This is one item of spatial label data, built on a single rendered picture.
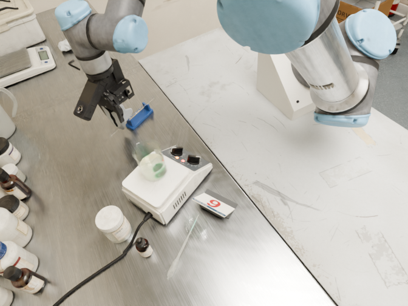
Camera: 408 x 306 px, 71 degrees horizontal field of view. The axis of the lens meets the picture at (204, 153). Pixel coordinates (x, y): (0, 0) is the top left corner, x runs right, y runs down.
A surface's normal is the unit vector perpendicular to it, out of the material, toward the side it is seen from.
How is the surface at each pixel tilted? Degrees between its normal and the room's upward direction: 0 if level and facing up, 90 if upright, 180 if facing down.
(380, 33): 37
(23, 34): 94
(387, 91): 0
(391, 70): 0
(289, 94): 43
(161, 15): 90
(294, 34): 115
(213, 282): 0
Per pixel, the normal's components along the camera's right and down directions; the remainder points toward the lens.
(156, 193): -0.11, -0.62
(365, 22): 0.26, -0.14
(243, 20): -0.30, 0.94
